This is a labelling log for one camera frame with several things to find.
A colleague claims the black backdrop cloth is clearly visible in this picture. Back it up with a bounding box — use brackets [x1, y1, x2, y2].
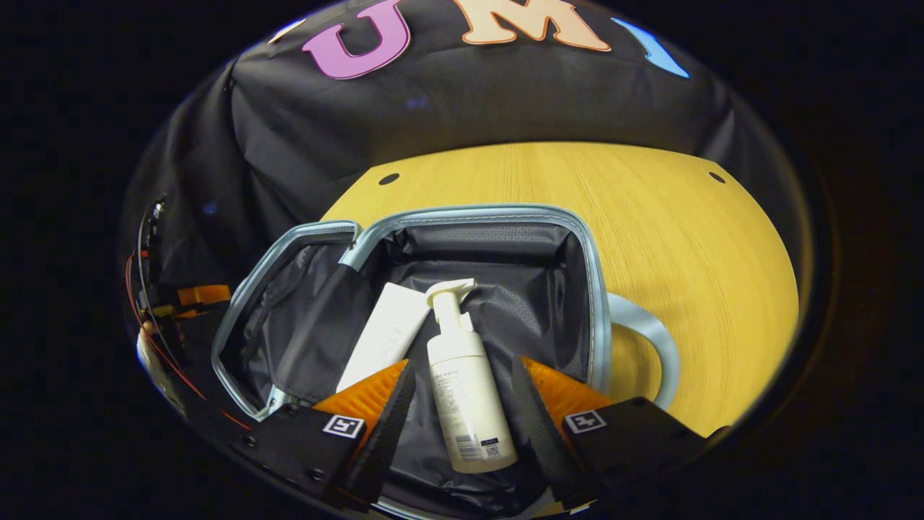
[119, 0, 811, 304]

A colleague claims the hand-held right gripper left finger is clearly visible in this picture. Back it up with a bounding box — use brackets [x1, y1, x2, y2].
[231, 358, 418, 511]

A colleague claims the light blue suitcase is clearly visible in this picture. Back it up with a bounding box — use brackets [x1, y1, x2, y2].
[211, 203, 681, 520]

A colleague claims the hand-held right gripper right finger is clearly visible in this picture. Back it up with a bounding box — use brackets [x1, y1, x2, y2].
[510, 355, 713, 511]

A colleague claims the white skin care tube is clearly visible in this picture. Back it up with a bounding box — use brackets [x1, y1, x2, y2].
[335, 281, 435, 395]

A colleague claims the white pump bottle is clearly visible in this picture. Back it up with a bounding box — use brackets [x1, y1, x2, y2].
[424, 277, 520, 475]

